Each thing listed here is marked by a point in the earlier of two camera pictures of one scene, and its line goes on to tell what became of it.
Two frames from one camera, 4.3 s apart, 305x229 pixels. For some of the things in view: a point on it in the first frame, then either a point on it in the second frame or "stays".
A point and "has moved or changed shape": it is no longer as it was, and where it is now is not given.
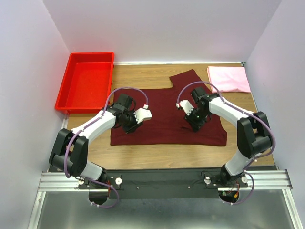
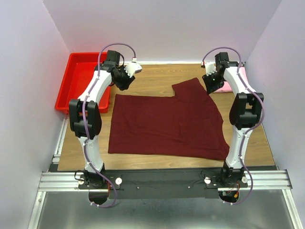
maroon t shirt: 168,126 has moved or changed shape
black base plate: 164,183 stays
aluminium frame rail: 275,180 stays
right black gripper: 195,125 to 209,87
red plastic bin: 87,83 stays
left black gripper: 135,125 to 125,85
